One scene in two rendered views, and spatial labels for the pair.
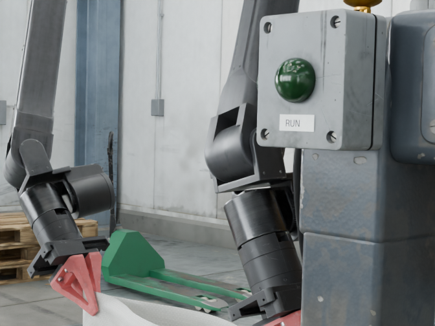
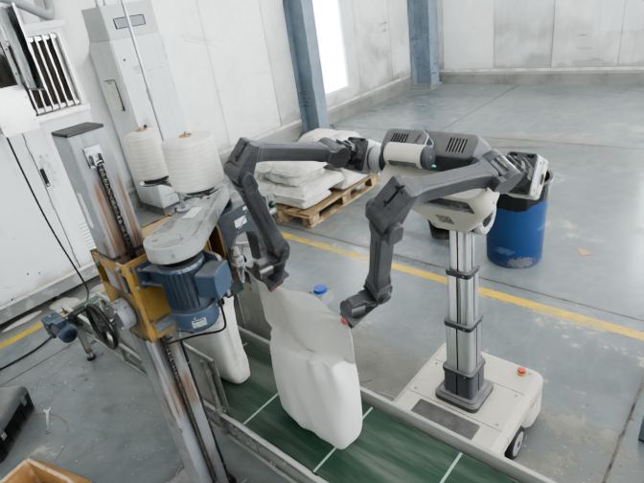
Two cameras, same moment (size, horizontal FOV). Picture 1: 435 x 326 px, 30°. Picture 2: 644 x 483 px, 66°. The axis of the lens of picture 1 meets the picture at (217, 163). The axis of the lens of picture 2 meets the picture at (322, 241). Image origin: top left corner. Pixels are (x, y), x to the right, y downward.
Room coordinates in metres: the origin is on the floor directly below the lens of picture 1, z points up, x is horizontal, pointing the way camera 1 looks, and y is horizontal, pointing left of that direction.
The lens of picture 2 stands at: (2.44, 0.10, 2.03)
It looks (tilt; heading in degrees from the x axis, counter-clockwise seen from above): 27 degrees down; 179
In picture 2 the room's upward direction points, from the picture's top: 9 degrees counter-clockwise
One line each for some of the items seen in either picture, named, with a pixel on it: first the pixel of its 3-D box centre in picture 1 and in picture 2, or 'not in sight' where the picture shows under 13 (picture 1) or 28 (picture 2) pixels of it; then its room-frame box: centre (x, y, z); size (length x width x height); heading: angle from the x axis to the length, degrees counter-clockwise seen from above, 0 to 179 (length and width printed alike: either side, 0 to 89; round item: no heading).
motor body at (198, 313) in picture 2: not in sight; (190, 291); (1.03, -0.33, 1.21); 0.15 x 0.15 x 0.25
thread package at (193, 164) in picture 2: not in sight; (193, 161); (0.92, -0.23, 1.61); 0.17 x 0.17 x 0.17
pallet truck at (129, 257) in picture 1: (169, 212); not in sight; (5.89, 0.34, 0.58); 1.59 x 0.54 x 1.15; 44
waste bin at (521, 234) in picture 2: not in sight; (515, 217); (-0.75, 1.60, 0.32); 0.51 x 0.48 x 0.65; 134
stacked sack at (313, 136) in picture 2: not in sight; (328, 139); (-2.79, 0.45, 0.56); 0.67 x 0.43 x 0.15; 44
